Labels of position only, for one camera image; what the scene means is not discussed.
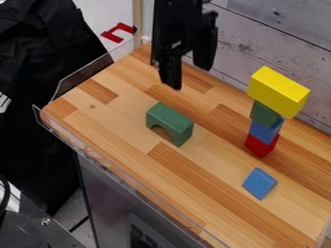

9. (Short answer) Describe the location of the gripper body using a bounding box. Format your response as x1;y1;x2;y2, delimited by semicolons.
149;0;206;67

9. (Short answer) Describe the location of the green cube block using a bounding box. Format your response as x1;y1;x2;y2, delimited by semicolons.
248;100;285;130

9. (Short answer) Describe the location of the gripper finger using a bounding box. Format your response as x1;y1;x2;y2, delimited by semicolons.
191;11;221;73
156;53;186;91

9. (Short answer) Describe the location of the blue wedge block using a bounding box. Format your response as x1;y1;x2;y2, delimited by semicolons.
240;167;280;202

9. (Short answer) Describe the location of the red clamp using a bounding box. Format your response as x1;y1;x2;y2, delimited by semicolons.
99;21;137;45

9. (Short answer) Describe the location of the blue cube block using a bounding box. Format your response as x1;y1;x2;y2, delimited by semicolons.
248;117;286;145

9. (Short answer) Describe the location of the red cube block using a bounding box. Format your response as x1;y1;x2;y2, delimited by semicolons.
243;133;281;158

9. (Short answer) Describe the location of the yellow rectangular block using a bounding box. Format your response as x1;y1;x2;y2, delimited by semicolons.
245;66;312;120

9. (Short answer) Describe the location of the wooden post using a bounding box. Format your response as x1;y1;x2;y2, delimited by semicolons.
132;0;145;50

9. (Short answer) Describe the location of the green arch block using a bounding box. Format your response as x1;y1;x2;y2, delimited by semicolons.
144;102;196;148

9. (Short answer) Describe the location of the person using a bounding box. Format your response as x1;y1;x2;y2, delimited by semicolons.
0;0;110;217

